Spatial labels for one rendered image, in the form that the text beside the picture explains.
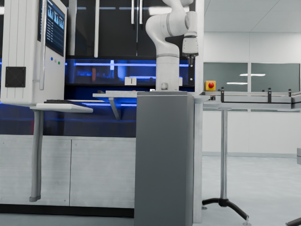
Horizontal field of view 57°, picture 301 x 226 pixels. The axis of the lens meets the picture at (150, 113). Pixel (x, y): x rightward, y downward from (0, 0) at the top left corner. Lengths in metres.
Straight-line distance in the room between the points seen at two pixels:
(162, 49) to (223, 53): 5.62
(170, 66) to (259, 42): 5.96
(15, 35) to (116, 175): 1.13
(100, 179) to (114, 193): 0.15
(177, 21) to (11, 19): 0.93
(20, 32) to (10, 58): 0.16
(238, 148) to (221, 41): 2.56
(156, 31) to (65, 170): 1.24
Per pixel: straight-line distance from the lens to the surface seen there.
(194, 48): 1.83
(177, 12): 1.48
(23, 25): 1.78
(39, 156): 2.06
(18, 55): 1.75
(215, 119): 6.78
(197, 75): 2.10
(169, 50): 1.44
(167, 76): 1.41
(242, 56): 7.11
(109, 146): 2.10
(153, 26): 1.51
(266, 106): 2.31
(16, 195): 2.38
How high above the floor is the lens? 0.70
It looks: 2 degrees up
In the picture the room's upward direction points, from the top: 1 degrees clockwise
